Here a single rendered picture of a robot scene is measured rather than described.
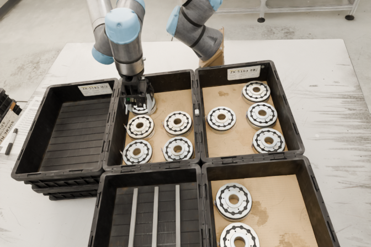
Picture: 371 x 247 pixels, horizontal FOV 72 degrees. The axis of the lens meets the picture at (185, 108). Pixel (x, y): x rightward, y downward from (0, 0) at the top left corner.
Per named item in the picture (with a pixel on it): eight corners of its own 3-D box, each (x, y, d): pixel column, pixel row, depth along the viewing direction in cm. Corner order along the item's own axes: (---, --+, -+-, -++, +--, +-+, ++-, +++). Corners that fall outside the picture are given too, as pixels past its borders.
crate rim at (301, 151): (194, 72, 100) (194, 68, 99) (271, 63, 98) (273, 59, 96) (201, 166, 76) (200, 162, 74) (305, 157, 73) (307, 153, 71)
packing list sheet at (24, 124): (32, 96, 135) (31, 96, 134) (71, 97, 130) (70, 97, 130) (-5, 152, 115) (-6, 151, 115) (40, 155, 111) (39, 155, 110)
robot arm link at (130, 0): (107, 14, 73) (100, 37, 66) (125, -18, 66) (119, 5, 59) (132, 28, 77) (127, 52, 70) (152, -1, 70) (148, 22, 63)
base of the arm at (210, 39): (200, 48, 126) (184, 37, 122) (221, 26, 117) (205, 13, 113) (201, 67, 115) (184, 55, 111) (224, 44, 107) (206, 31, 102)
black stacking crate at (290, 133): (197, 89, 108) (194, 69, 99) (268, 81, 105) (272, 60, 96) (204, 178, 83) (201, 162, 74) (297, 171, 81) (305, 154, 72)
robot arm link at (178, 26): (187, 36, 120) (163, 20, 114) (205, 15, 111) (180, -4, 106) (185, 51, 112) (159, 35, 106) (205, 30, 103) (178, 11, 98)
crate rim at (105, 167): (121, 81, 103) (118, 76, 101) (194, 72, 100) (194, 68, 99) (104, 174, 78) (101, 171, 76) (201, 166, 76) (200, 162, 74)
